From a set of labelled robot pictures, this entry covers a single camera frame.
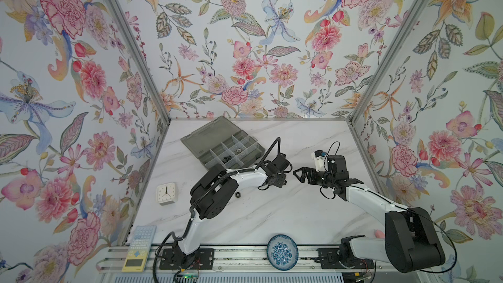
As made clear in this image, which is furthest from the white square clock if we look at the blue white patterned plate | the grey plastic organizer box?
the blue white patterned plate

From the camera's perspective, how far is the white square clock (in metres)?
0.88

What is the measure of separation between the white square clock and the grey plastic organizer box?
19cm

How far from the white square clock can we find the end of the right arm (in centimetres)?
57

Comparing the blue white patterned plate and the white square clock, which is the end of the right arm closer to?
the blue white patterned plate

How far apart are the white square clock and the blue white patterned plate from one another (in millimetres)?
465

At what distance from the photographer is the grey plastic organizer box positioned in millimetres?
1009

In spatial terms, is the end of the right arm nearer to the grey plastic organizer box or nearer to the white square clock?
the grey plastic organizer box

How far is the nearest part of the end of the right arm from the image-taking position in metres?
0.66

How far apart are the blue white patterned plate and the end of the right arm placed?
24 cm

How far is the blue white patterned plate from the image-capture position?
0.74m

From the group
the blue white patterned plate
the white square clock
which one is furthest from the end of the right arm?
the white square clock

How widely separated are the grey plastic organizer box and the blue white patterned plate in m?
0.37
